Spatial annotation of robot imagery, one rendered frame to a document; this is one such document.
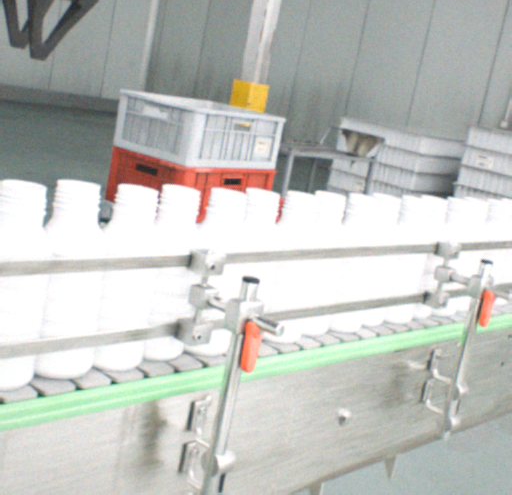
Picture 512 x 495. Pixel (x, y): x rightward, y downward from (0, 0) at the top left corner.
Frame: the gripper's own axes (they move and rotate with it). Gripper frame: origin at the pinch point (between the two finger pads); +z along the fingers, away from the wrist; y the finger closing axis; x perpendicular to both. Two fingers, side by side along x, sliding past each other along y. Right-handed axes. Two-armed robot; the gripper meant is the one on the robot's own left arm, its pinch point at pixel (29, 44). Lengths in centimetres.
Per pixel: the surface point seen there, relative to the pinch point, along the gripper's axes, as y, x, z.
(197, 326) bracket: -20.9, -10.7, 18.6
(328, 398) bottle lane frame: -23, -35, 29
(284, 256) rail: -18.0, -23.8, 13.1
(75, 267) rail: -17.8, 2.8, 13.5
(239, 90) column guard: 668, -771, 144
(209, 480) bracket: -28.1, -10.9, 30.7
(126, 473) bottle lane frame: -23.1, -5.4, 32.2
